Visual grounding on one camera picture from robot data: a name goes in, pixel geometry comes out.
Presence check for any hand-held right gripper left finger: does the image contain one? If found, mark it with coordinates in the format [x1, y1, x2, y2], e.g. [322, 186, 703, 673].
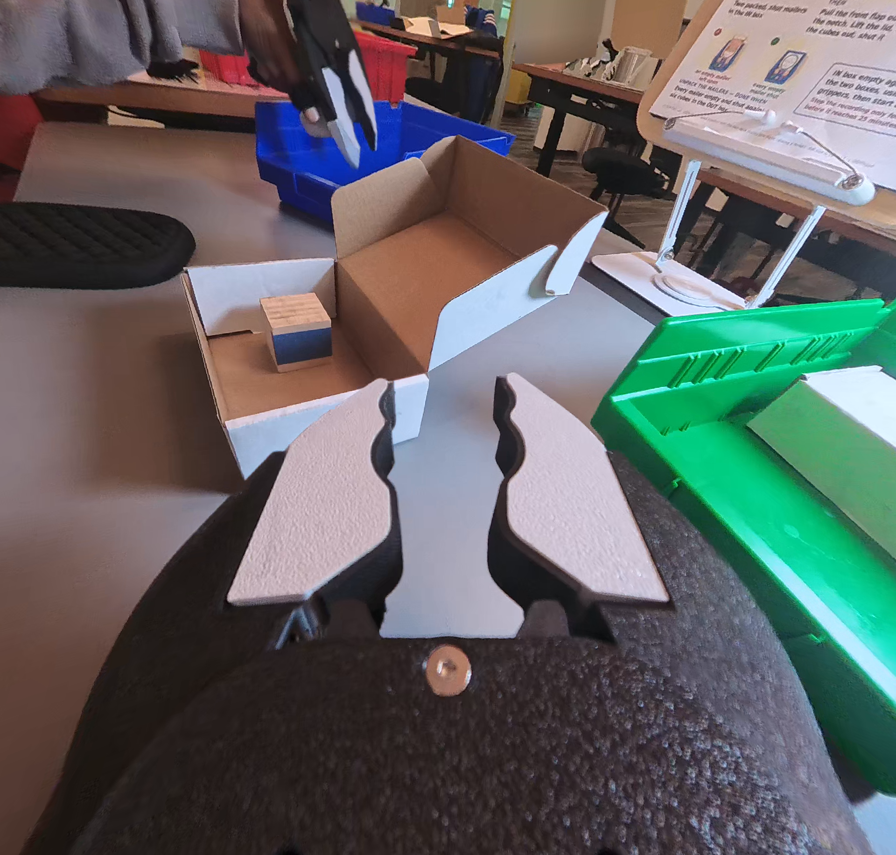
[227, 379, 405, 607]

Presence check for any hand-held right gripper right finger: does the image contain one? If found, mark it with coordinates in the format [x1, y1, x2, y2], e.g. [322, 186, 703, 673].
[489, 373, 671, 605]

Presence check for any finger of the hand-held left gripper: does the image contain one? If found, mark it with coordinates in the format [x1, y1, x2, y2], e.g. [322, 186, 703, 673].
[347, 46, 380, 153]
[322, 53, 365, 170]

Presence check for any blue plastic bin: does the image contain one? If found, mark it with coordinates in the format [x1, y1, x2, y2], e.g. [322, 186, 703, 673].
[255, 98, 517, 224]

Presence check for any cardboard mailer box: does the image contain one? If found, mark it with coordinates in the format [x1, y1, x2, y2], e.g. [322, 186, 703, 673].
[181, 134, 610, 479]

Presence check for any wooden cube with blue band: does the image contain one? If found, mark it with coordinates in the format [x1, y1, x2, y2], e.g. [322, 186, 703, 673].
[259, 293, 334, 373]

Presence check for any person's left forearm grey sleeve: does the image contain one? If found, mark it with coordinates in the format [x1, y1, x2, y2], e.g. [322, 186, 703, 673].
[0, 0, 247, 98]

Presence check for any small open cardboard box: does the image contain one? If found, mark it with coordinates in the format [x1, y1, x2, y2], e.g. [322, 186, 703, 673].
[405, 15, 476, 40]

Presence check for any closed white mailer box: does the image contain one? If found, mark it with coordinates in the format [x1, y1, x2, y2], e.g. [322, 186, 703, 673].
[745, 365, 896, 563]

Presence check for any person's left hand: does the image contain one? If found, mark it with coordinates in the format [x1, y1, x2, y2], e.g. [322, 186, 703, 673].
[237, 0, 310, 98]

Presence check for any red plastic bin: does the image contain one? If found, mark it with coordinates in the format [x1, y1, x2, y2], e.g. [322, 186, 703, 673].
[199, 29, 419, 105]

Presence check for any long background desk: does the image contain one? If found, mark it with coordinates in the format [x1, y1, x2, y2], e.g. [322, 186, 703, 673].
[353, 18, 506, 124]

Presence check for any wooden side table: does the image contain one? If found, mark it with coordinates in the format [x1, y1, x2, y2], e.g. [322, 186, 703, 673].
[34, 70, 291, 126]

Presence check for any green plastic bin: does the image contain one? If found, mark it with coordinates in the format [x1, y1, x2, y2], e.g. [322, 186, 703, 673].
[591, 298, 896, 798]

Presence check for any wooden desk with black legs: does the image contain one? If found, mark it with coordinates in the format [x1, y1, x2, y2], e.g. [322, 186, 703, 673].
[513, 61, 648, 178]

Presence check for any black office chair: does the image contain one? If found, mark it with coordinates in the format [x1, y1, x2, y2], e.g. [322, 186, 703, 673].
[581, 147, 674, 248]

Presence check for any black padded armrest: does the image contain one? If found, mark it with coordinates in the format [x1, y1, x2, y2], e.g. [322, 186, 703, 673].
[0, 201, 197, 289]

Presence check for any tan chair back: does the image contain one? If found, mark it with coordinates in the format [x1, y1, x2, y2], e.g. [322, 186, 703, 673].
[611, 0, 691, 66]

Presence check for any wooden desk behind stand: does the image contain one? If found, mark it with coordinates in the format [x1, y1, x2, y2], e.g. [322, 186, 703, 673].
[693, 168, 896, 257]

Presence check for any white document stand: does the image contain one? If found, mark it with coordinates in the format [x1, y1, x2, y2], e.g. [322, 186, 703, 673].
[591, 0, 896, 318]

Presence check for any printed instruction sheet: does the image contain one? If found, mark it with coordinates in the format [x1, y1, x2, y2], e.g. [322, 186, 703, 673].
[650, 0, 896, 191]

